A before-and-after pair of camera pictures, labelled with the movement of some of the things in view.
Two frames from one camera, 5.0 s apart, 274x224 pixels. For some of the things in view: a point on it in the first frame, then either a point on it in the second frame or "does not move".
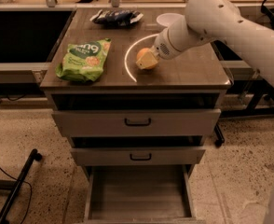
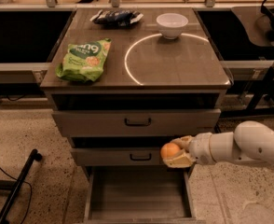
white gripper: [162, 47] → [201, 148]
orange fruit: [142, 51] → [169, 148]
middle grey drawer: [137, 156] does not move
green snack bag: [84, 62] does not move
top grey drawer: [139, 122] does not move
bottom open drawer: [140, 194] does not move
